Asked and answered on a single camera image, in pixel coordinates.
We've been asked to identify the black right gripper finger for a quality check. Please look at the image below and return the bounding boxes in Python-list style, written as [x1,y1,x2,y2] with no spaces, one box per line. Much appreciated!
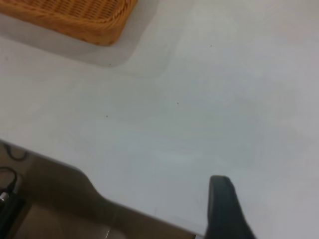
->
[204,175,258,239]

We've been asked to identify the orange woven wicker basket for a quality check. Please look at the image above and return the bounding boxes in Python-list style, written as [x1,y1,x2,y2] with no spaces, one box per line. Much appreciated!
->
[0,0,139,47]

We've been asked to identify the thin black cable loop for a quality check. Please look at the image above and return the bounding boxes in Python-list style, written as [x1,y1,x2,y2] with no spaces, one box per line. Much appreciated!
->
[3,143,28,162]

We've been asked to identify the thick black cable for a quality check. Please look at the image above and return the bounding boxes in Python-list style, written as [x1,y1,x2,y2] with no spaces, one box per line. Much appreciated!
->
[0,166,19,194]

